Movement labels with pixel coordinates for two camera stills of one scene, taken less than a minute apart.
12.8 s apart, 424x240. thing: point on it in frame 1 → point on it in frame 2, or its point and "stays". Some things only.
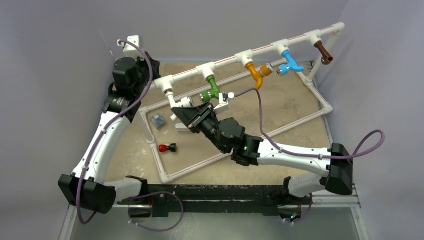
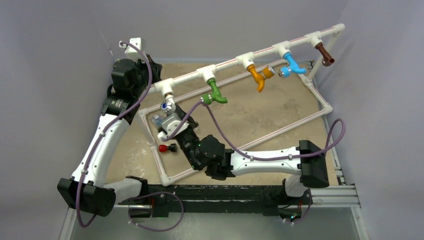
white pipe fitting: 186,102 → 168,105
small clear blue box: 158,121 stays
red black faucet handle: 163,148 stays
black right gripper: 187,114 → 178,111
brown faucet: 326,59 stays
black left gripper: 155,66 stays
